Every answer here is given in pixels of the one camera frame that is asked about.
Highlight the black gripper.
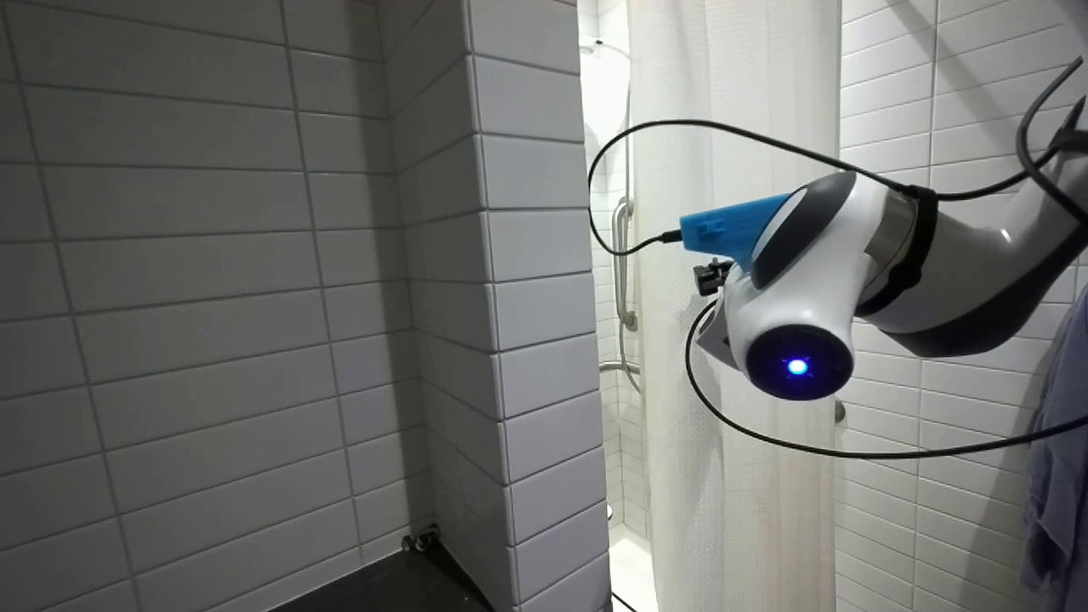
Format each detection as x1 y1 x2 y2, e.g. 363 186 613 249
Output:
690 257 737 304

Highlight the white shower curtain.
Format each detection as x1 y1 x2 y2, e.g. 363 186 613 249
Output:
625 0 849 612

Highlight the chrome shower slide bar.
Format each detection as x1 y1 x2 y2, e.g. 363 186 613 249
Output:
608 195 647 337

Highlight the white tub ledge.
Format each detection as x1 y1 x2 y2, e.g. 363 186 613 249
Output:
605 527 669 612

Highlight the small metal floor fitting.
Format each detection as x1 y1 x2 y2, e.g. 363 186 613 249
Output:
399 524 443 560

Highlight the blue grey hanging towel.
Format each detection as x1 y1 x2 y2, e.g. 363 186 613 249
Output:
1018 285 1088 612

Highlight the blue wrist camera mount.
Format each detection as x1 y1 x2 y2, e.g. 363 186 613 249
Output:
678 186 799 277

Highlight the chrome shower hose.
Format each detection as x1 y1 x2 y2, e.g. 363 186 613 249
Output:
595 359 658 405

